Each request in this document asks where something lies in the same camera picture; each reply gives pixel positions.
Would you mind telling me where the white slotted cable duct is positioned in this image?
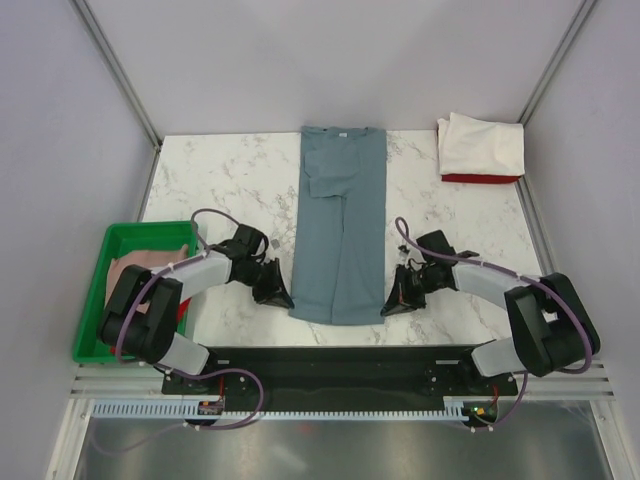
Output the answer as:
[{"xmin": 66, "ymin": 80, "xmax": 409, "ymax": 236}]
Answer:
[{"xmin": 91, "ymin": 397, "xmax": 482, "ymax": 421}]

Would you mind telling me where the right aluminium frame post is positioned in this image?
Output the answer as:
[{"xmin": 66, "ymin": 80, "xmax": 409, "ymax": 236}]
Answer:
[{"xmin": 518, "ymin": 0, "xmax": 600, "ymax": 127}]

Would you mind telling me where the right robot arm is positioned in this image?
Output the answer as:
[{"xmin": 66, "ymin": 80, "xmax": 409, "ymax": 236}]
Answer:
[{"xmin": 381, "ymin": 230, "xmax": 601, "ymax": 394}]

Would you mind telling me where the green plastic bin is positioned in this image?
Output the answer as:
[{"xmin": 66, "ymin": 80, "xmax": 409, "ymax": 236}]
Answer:
[{"xmin": 72, "ymin": 221, "xmax": 197, "ymax": 364}]

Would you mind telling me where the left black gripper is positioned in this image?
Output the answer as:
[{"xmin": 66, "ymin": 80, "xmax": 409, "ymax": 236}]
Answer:
[{"xmin": 236, "ymin": 257, "xmax": 293, "ymax": 310}]

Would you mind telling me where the red item under white shirt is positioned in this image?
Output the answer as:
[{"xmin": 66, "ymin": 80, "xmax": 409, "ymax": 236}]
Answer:
[{"xmin": 441, "ymin": 174, "xmax": 520, "ymax": 185}]

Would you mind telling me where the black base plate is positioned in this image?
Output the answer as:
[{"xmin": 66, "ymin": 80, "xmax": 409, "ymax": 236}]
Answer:
[{"xmin": 162, "ymin": 346, "xmax": 518, "ymax": 408}]

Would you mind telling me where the white folded t-shirt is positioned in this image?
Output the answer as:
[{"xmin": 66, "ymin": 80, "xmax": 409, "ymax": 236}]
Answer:
[{"xmin": 437, "ymin": 112, "xmax": 525, "ymax": 179}]

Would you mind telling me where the aluminium frame post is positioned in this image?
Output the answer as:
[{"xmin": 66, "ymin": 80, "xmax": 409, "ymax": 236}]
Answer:
[
  {"xmin": 67, "ymin": 0, "xmax": 164, "ymax": 151},
  {"xmin": 518, "ymin": 0, "xmax": 600, "ymax": 127}
]

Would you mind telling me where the pink folded t-shirt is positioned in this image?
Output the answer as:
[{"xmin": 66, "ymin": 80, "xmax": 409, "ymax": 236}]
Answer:
[{"xmin": 104, "ymin": 244, "xmax": 189, "ymax": 305}]

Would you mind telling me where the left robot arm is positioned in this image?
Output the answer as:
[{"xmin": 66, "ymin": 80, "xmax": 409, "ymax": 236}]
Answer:
[{"xmin": 97, "ymin": 224, "xmax": 294, "ymax": 393}]

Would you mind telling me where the left aluminium frame post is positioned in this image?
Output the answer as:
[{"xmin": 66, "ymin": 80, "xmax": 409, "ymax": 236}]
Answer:
[{"xmin": 67, "ymin": 0, "xmax": 164, "ymax": 151}]

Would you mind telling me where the blue-grey t-shirt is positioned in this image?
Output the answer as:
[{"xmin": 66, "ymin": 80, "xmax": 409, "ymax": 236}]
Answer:
[{"xmin": 289, "ymin": 127, "xmax": 387, "ymax": 326}]

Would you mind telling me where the red folded t-shirt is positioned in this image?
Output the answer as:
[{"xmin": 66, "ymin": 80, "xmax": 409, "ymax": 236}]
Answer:
[{"xmin": 112, "ymin": 298, "xmax": 194, "ymax": 351}]

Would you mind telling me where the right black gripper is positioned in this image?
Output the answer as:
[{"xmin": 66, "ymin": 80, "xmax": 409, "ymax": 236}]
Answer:
[{"xmin": 381, "ymin": 263, "xmax": 443, "ymax": 317}]

